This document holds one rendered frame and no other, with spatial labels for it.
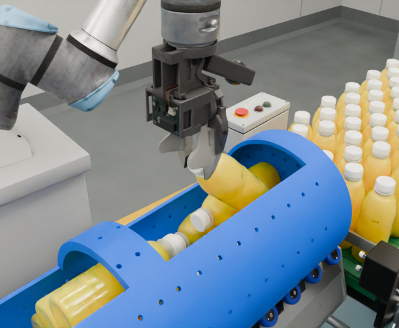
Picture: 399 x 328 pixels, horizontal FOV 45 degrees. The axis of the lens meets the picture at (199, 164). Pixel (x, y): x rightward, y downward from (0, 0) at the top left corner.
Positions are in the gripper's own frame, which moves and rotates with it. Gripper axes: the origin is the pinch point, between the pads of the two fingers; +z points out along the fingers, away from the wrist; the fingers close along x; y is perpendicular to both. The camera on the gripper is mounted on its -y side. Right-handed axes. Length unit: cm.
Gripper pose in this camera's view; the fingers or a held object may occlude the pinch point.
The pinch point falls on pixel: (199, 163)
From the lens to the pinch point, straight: 74.6
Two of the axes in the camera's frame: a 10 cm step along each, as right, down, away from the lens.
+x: 7.1, 3.9, -5.8
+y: -7.0, 3.7, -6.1
